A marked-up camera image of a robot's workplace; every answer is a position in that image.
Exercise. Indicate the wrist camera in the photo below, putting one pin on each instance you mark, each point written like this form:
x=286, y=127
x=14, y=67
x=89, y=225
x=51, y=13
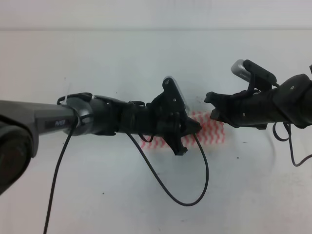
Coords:
x=173, y=95
x=257, y=77

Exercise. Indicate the pink white wavy towel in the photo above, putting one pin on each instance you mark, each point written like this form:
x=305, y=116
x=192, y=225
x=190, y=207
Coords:
x=212, y=133

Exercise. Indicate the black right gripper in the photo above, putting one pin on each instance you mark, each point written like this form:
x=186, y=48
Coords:
x=257, y=109

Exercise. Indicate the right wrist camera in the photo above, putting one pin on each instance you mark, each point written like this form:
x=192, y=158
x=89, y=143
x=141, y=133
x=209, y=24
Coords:
x=257, y=77

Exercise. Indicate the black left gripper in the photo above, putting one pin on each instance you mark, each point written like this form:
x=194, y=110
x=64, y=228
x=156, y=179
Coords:
x=165, y=116

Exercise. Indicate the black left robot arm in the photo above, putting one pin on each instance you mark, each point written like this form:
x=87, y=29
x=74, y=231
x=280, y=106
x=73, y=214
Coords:
x=21, y=124

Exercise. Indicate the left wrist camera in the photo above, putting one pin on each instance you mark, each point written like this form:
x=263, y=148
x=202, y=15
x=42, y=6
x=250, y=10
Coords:
x=173, y=95

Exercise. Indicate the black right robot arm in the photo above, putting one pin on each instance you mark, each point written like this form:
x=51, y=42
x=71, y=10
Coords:
x=293, y=100

